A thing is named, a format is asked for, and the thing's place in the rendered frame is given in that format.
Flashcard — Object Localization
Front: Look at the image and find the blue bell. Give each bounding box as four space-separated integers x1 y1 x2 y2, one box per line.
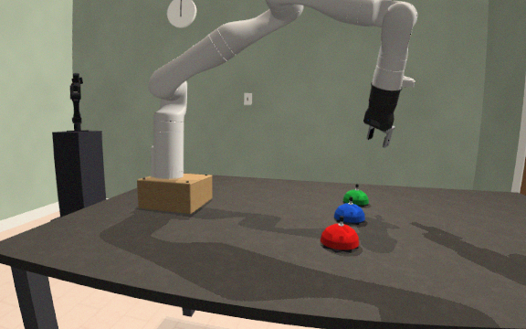
334 196 365 225

